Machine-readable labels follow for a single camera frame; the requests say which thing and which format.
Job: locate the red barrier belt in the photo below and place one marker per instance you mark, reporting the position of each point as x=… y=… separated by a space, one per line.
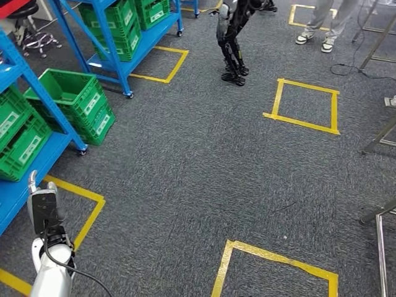
x=12 y=7

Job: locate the black humanoid robot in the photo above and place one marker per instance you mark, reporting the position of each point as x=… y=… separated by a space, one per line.
x=231 y=45
x=269 y=6

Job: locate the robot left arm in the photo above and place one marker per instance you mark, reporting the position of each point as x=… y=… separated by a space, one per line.
x=50 y=270

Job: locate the green plastic crate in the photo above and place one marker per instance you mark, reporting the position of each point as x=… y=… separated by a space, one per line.
x=12 y=110
x=121 y=12
x=130 y=45
x=99 y=129
x=77 y=94
x=24 y=155
x=155 y=14

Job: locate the black round stool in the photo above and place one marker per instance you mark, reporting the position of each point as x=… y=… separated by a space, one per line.
x=34 y=39

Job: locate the blue metal shelf rack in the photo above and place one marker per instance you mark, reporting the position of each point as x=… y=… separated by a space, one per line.
x=148 y=37
x=34 y=164

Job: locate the chrome tube frame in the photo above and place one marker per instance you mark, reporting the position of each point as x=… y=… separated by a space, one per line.
x=377 y=41
x=381 y=254

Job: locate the person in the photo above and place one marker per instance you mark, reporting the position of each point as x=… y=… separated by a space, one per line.
x=334 y=24

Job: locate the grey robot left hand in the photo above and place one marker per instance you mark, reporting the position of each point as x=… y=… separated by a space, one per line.
x=32 y=178

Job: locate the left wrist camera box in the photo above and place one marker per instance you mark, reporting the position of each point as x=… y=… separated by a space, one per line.
x=44 y=211

